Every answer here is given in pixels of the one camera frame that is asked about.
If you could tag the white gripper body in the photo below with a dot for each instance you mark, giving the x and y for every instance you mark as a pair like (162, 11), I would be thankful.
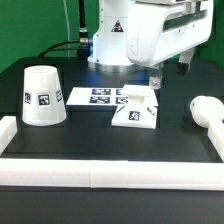
(160, 29)

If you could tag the white lamp base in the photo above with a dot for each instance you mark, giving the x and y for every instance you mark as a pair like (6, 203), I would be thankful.
(140, 111)

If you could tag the white fence rail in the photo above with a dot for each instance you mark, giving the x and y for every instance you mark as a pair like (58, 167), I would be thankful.
(112, 174)
(8, 129)
(216, 136)

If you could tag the white front fence rail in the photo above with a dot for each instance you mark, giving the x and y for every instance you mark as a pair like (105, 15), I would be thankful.
(112, 174)

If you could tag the white marker sheet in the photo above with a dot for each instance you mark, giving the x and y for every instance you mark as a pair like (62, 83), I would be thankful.
(109, 96)

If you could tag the white lamp shade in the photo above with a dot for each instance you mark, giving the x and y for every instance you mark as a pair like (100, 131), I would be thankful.
(43, 103)

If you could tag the white left fence rail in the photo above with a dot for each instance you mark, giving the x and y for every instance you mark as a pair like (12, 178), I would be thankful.
(8, 129)

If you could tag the white lamp bulb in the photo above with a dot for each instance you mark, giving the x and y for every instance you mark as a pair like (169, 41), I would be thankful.
(206, 108)

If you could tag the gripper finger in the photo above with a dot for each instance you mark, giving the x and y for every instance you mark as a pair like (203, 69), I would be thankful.
(184, 62)
(156, 76)

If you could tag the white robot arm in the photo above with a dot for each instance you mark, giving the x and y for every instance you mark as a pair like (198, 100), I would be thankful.
(109, 42)

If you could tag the white right fence rail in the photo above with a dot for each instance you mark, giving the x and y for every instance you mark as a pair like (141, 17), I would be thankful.
(216, 136)

